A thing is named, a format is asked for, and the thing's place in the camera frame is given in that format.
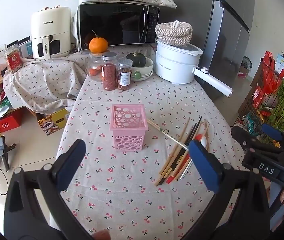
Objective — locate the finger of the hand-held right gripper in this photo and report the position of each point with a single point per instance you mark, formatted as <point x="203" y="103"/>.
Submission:
<point x="239" y="136"/>
<point x="272" y="132"/>

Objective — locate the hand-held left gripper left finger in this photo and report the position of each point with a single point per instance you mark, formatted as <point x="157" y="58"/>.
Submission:
<point x="74" y="160"/>

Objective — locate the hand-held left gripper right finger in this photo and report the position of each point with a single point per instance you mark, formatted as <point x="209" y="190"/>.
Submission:
<point x="204" y="166"/>

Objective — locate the white spoon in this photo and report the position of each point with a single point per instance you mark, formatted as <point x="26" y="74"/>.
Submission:
<point x="204" y="142"/>

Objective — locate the red spoon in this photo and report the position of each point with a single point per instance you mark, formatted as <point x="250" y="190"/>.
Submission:
<point x="197" y="137"/>

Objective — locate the black chopstick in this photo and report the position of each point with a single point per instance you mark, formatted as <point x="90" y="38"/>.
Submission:
<point x="191" y="133"/>
<point x="193" y="130"/>

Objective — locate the white wooden chopstick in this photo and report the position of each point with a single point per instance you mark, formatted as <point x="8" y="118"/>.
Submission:
<point x="167" y="133"/>

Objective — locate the pink perforated plastic basket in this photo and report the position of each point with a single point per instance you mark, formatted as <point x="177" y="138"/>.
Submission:
<point x="129" y="142"/>

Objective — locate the person's left hand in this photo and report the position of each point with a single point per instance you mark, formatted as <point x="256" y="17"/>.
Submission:
<point x="102" y="235"/>

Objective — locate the red snack packet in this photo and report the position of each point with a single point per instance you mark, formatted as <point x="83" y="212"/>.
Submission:
<point x="259" y="95"/>

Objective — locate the yellow printed cardboard box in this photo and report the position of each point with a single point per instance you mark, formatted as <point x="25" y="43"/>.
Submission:
<point x="53" y="122"/>

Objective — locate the cherry print tablecloth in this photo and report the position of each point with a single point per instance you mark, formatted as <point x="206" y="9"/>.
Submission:
<point x="122" y="180"/>

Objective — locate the red plastic bag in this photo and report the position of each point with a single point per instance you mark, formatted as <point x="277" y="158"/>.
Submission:
<point x="268" y="80"/>

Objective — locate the brown cardboard box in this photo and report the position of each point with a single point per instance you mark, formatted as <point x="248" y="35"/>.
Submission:
<point x="244" y="73"/>

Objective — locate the grey black clamp tool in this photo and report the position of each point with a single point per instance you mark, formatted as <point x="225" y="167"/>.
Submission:
<point x="4" y="152"/>

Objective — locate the blue white paper card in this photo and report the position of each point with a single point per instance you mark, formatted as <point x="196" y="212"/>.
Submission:
<point x="282" y="62"/>

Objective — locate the dark bag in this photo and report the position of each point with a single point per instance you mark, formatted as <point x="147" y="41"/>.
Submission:
<point x="247" y="61"/>

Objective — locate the red box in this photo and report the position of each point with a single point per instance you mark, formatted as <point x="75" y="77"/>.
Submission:
<point x="8" y="122"/>

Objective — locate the small print white cloth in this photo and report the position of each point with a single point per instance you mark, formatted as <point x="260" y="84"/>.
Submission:
<point x="44" y="82"/>

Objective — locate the goji berry jar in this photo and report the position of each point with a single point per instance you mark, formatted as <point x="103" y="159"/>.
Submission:
<point x="109" y="75"/>

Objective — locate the white electric pot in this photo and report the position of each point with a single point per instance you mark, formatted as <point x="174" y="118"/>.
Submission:
<point x="174" y="65"/>

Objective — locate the dried fruit jar white label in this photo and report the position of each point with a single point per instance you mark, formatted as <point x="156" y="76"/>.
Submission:
<point x="125" y="77"/>

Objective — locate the clear glass jar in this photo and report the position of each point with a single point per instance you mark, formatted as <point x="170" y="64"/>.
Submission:
<point x="94" y="65"/>

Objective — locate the grey refrigerator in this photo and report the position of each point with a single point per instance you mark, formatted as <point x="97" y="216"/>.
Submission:
<point x="222" y="30"/>

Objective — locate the red label jar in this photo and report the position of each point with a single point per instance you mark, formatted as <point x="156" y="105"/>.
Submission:
<point x="13" y="61"/>

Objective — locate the orange tangerine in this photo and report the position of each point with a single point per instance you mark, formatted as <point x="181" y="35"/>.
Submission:
<point x="98" y="45"/>

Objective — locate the dark green squash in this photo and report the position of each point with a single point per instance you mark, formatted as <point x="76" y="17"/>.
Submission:
<point x="135" y="59"/>

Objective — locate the teal box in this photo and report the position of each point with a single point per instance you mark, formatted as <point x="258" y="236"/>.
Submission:
<point x="26" y="50"/>

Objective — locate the cream air fryer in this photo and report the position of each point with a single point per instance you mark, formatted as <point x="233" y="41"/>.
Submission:
<point x="49" y="22"/>

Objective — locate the black microwave oven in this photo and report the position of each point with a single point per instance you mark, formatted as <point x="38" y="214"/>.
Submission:
<point x="112" y="25"/>

